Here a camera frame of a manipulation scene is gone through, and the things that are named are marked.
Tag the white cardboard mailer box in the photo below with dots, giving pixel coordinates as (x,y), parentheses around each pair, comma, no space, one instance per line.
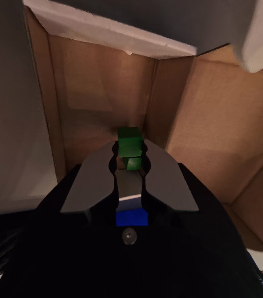
(215,116)

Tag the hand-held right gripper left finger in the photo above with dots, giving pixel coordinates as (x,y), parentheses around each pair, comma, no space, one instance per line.
(91,186)

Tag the blue plastic bin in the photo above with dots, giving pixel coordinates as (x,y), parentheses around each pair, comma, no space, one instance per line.
(131,218)

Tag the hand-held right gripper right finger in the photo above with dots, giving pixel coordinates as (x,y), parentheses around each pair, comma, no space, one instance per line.
(168,186)

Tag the green cube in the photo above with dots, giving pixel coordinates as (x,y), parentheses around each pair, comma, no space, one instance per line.
(133,163)
(130,144)

